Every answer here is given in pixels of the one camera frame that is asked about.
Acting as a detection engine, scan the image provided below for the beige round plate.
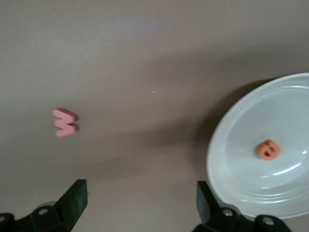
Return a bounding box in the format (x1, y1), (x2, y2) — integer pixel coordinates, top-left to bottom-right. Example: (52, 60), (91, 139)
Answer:
(207, 72), (309, 219)

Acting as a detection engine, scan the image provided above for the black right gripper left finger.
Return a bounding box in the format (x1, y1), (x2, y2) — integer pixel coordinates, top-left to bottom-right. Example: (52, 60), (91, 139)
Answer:
(0, 179), (87, 232)

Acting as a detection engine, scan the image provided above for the brown table cover sheet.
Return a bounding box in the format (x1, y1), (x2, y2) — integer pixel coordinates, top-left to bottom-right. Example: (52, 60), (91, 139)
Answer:
(0, 0), (309, 232)

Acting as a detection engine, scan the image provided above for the pink foam letter m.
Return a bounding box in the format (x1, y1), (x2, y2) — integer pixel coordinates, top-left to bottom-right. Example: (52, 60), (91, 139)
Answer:
(52, 108), (78, 138)

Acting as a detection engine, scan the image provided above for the orange foam letter e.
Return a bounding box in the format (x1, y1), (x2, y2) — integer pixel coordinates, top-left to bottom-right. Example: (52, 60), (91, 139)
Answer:
(256, 139), (281, 160)

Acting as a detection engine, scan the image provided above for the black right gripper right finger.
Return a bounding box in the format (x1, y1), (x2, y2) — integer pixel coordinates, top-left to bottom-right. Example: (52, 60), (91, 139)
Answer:
(194, 180), (290, 232)

